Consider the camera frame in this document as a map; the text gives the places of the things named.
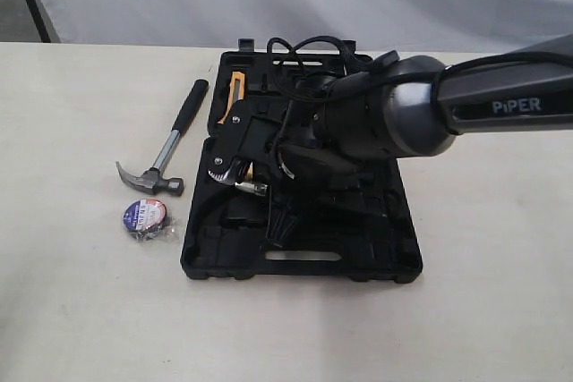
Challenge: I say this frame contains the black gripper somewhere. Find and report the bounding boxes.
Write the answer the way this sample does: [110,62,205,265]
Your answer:
[208,100,389,242]

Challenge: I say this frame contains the black plastic tool case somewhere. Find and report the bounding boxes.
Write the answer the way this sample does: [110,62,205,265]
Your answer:
[180,37,423,284]

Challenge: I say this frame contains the adjustable wrench black handle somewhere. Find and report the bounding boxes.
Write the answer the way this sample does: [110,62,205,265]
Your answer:
[235,164,269,197]

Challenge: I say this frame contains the claw hammer black handle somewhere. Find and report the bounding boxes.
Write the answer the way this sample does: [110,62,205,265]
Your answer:
[115,79,210,197]

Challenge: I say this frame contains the black electrical tape roll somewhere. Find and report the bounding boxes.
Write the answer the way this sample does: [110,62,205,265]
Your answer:
[121,198,179,242]

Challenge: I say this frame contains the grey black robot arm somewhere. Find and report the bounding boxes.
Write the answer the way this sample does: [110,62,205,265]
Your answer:
[208,36,572,245]

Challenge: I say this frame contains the orange utility knife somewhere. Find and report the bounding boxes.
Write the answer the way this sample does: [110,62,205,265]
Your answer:
[218,71,246,124]

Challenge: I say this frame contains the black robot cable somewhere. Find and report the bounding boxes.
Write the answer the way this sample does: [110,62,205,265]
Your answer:
[266,35,573,101]

